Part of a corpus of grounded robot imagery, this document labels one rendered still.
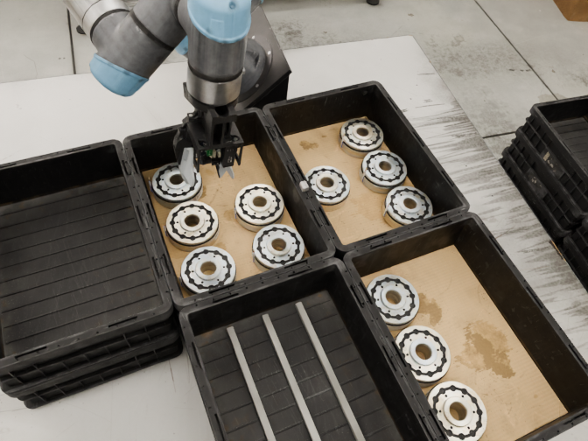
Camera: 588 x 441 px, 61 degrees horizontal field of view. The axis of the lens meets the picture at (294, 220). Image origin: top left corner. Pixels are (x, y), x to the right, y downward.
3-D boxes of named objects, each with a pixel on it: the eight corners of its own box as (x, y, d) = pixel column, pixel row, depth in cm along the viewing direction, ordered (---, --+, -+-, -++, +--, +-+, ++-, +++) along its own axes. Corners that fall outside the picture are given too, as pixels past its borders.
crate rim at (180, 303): (122, 144, 102) (120, 136, 100) (259, 113, 110) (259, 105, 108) (177, 315, 82) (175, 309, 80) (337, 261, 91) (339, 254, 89)
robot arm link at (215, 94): (180, 50, 68) (236, 45, 71) (180, 77, 71) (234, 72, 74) (196, 86, 64) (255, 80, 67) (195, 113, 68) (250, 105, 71)
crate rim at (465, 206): (259, 113, 110) (259, 105, 108) (375, 87, 119) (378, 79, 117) (337, 261, 91) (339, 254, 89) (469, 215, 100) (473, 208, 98)
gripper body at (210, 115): (194, 176, 76) (198, 118, 67) (179, 137, 81) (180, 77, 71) (241, 167, 79) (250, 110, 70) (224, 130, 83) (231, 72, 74)
